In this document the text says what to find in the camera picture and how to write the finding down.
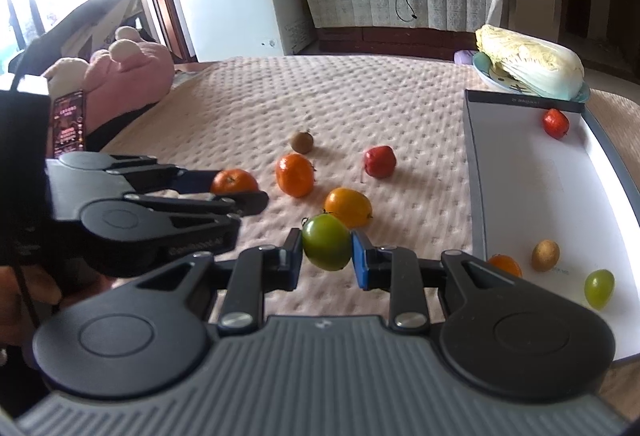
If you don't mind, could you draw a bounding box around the blue cartoon plate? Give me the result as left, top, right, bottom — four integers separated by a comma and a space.
472, 51, 591, 103

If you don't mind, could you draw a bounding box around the small yellow-green fruit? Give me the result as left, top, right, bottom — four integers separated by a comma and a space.
584, 269, 616, 310

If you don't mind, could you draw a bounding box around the grey lace cabinet cloth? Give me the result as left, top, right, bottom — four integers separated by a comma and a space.
302, 0, 508, 30

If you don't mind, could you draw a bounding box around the green tomato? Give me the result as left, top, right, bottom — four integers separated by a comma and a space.
301, 214, 353, 272

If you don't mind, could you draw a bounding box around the pink quilted blanket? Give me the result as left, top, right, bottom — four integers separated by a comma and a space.
97, 55, 640, 332

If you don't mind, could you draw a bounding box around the dark wooden television cabinet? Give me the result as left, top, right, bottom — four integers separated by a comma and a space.
315, 24, 483, 60

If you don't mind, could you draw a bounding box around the brown kiwi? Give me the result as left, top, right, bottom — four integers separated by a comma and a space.
290, 130, 314, 154
531, 239, 561, 272

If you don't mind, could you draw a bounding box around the smartphone with lit screen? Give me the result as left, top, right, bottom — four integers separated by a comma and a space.
50, 89, 87, 154

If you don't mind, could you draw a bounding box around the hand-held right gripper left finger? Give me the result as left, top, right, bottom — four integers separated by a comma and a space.
135, 227, 304, 331

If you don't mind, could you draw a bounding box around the person's left hand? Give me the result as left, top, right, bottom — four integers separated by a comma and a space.
0, 263, 118, 347

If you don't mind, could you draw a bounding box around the large red apple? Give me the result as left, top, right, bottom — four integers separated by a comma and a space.
363, 145, 397, 178

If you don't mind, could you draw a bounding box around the orange tangerine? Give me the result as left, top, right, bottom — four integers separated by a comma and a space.
210, 169, 260, 196
275, 153, 316, 198
487, 254, 523, 279

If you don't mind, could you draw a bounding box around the white box with dark rim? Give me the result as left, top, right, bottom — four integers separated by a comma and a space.
462, 89, 640, 364

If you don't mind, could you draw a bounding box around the pink plush toy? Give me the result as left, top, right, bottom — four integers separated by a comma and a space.
42, 27, 176, 137

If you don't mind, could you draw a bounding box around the napa cabbage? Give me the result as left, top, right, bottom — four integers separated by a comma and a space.
475, 24, 586, 100

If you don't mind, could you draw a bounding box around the small red fruit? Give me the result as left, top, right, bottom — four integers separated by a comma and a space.
543, 108, 570, 140

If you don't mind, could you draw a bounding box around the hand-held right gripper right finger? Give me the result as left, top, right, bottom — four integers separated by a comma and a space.
351, 229, 525, 332

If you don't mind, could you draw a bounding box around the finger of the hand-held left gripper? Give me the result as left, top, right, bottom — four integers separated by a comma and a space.
107, 155, 222, 193
125, 189, 271, 217

